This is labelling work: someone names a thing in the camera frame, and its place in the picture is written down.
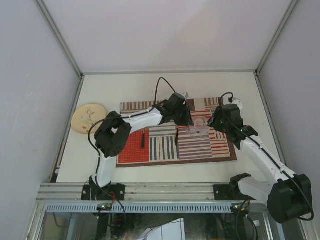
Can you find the clear glass cup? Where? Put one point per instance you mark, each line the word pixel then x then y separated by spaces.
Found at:
pixel 199 129

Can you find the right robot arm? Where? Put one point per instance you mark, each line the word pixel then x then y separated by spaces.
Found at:
pixel 286 194

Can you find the black mounting plate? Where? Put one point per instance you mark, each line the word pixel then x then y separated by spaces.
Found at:
pixel 107 193
pixel 222 192

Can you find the dark handled fork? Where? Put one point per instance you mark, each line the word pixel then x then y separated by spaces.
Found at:
pixel 143 139

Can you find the round wooden plate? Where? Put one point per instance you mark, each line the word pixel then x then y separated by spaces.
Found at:
pixel 86 116

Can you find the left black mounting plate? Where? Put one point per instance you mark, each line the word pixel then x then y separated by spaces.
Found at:
pixel 107 193

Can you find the perforated blue cable tray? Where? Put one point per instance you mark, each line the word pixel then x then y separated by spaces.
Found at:
pixel 136 208

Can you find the patchwork striped placemat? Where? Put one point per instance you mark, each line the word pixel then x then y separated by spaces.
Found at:
pixel 169 144

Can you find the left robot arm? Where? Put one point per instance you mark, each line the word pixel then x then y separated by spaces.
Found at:
pixel 113 133

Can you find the brown wooden knife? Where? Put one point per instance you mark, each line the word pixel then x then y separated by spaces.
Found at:
pixel 176 138

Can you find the aluminium front rail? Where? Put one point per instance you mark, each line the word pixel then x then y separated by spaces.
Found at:
pixel 134 192

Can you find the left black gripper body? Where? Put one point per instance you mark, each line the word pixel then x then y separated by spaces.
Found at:
pixel 181 117

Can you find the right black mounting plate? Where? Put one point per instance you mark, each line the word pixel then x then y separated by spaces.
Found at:
pixel 222 192

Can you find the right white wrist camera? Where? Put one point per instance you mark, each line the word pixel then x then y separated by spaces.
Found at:
pixel 237 102

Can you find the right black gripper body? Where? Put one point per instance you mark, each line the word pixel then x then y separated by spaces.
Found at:
pixel 217 121

